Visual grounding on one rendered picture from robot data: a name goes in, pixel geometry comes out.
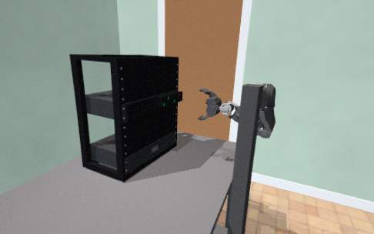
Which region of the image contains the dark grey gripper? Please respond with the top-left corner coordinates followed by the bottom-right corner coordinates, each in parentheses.
top-left (198, 88), bottom-right (229, 120)

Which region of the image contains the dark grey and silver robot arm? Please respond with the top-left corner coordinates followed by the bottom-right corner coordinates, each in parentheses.
top-left (220, 83), bottom-right (275, 139)

